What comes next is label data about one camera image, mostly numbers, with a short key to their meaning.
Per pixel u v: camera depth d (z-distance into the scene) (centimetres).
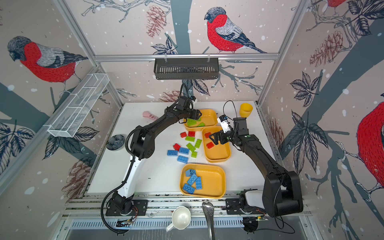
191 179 81
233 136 71
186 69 106
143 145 62
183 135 101
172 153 92
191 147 95
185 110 86
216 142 76
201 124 107
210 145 97
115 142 97
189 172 81
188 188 80
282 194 41
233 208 73
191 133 101
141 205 74
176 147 95
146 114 114
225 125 76
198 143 98
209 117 108
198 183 80
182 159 90
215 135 75
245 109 101
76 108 77
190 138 101
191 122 107
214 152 93
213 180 85
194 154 92
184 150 94
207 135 101
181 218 70
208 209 68
